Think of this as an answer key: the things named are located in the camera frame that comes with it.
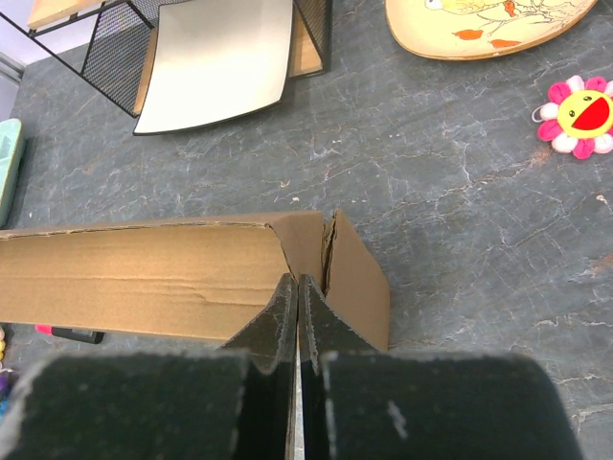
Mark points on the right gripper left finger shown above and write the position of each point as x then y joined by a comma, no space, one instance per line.
234,402

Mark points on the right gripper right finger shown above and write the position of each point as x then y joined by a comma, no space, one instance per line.
359,403

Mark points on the brown cardboard box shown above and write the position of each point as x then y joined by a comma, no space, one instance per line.
190,277

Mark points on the pink black highlighter marker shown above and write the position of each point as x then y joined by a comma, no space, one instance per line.
84,336

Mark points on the mint green divided tray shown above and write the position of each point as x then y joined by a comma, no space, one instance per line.
12,148

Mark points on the white square plate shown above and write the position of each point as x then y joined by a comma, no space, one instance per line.
215,61

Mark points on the pink flower toy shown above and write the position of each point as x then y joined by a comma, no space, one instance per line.
577,118

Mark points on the beige floral plate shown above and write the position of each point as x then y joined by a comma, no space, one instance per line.
470,30

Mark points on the black wire wooden shelf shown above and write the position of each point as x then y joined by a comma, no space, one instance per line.
119,57

